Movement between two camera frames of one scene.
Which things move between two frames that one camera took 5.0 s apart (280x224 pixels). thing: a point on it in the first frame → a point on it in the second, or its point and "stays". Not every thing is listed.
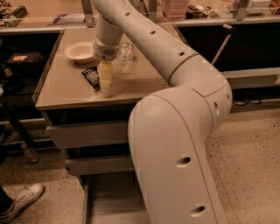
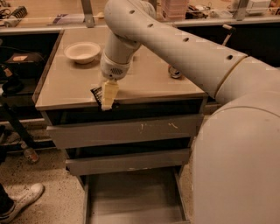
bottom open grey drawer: (114, 198) stays
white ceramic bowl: (81, 52) stays
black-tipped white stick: (231, 30) stays
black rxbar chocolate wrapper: (92, 76) → (98, 94)
